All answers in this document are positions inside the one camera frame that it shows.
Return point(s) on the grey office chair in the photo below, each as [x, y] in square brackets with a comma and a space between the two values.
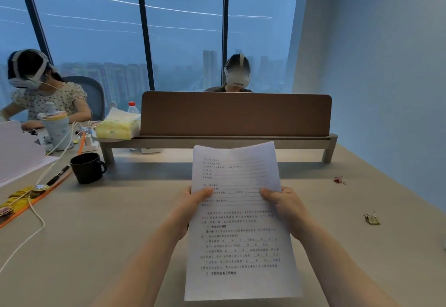
[94, 94]

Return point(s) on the yellow packets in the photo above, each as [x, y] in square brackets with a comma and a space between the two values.
[19, 195]

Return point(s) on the orange strip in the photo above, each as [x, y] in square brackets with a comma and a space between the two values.
[41, 197]

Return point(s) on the pink binder clip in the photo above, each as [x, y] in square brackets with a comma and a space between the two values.
[338, 179]

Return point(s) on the black mug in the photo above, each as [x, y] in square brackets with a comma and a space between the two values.
[85, 169]

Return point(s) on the person's left thumb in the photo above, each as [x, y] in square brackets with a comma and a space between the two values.
[202, 194]

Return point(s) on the light blue tumbler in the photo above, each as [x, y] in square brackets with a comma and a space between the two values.
[57, 131]

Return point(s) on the clear bottle with red cap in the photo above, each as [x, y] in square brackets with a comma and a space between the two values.
[133, 107]

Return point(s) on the brown desk divider panel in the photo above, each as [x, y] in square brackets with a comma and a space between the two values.
[237, 113]

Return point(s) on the white power strip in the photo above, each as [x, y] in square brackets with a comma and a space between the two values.
[89, 143]

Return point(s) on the yellow tissue pack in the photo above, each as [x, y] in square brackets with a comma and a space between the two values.
[116, 127]

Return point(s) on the person's right thumb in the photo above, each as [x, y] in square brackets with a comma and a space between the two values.
[270, 195]

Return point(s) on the person's left forearm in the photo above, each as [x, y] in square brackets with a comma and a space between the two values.
[143, 272]

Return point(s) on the person's left hand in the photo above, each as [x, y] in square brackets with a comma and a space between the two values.
[183, 212]

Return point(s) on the gold binder clip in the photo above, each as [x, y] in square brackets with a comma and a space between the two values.
[372, 218]

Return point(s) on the white printed paper document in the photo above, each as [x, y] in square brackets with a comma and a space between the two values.
[237, 240]

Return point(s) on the white paper sheets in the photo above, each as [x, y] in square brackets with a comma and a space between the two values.
[17, 153]

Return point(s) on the black pen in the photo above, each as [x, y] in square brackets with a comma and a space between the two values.
[57, 176]

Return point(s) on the dark window mullion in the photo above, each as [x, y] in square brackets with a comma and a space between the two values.
[225, 14]
[144, 28]
[33, 11]

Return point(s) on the person's right hand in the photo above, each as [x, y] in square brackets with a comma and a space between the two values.
[291, 209]

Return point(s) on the white headset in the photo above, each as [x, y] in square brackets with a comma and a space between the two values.
[24, 81]
[237, 78]

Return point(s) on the grey desk shelf riser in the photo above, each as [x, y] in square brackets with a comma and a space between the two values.
[223, 142]

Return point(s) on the person's right forearm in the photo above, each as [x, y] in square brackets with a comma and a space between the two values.
[338, 268]

